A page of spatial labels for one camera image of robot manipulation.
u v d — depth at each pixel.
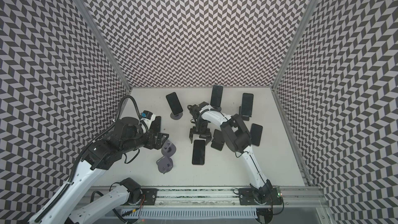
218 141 0.88
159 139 0.60
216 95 0.99
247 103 0.96
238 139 0.57
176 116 0.99
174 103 0.97
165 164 0.79
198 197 0.74
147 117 0.59
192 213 0.69
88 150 0.45
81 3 0.78
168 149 0.82
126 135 0.50
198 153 0.87
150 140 0.59
